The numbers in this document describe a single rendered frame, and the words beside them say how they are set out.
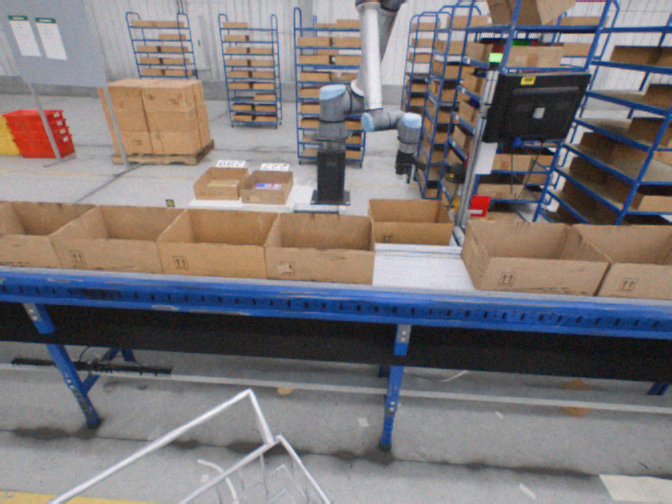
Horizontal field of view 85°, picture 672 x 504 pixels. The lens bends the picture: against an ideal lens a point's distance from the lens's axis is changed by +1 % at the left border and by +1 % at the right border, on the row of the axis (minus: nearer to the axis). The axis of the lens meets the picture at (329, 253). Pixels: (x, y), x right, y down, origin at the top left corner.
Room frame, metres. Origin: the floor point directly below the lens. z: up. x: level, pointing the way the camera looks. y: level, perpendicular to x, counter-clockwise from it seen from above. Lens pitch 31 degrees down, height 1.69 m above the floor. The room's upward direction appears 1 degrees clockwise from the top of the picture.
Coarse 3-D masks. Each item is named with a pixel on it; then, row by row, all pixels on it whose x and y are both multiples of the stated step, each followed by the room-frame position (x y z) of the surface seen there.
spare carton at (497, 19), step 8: (488, 0) 3.16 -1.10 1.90; (496, 0) 3.00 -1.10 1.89; (504, 0) 2.85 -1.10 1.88; (496, 8) 3.03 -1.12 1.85; (504, 8) 2.88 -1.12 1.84; (496, 16) 3.07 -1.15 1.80; (504, 16) 2.91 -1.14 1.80; (512, 16) 2.81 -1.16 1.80; (496, 24) 3.11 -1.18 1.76; (504, 24) 2.93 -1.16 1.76
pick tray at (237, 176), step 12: (216, 168) 2.59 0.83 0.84; (228, 168) 2.59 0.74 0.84; (240, 168) 2.59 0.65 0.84; (204, 180) 2.43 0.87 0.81; (216, 180) 2.56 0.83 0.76; (228, 180) 2.56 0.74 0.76; (240, 180) 2.32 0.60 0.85; (204, 192) 2.21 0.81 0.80; (216, 192) 2.21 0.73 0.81; (228, 192) 2.21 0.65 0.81; (240, 192) 2.29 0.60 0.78
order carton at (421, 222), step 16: (368, 208) 1.84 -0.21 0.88; (384, 208) 1.87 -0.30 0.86; (400, 208) 1.87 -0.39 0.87; (416, 208) 1.86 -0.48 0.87; (432, 208) 1.86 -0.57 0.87; (384, 224) 1.58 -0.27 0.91; (400, 224) 1.58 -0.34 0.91; (416, 224) 1.58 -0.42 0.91; (432, 224) 1.58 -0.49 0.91; (448, 224) 1.57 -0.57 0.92; (384, 240) 1.58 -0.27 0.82; (400, 240) 1.58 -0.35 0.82; (416, 240) 1.58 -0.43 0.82; (432, 240) 1.58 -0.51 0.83; (448, 240) 1.57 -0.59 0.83
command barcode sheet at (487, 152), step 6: (486, 144) 1.93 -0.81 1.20; (492, 144) 1.93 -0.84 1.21; (480, 150) 1.94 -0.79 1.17; (486, 150) 1.93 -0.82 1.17; (492, 150) 1.93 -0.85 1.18; (480, 156) 1.93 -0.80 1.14; (486, 156) 1.93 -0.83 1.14; (492, 156) 1.93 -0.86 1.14; (480, 162) 1.93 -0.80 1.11; (486, 162) 1.93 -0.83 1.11; (492, 162) 1.93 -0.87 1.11; (480, 168) 1.93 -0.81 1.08; (486, 168) 1.93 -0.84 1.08
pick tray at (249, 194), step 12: (252, 180) 2.46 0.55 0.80; (264, 180) 2.54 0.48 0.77; (276, 180) 2.53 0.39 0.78; (288, 180) 2.53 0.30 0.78; (252, 192) 2.16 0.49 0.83; (264, 192) 2.15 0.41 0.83; (276, 192) 2.15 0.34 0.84; (288, 192) 2.29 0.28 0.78; (264, 204) 2.16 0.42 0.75; (276, 204) 2.15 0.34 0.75
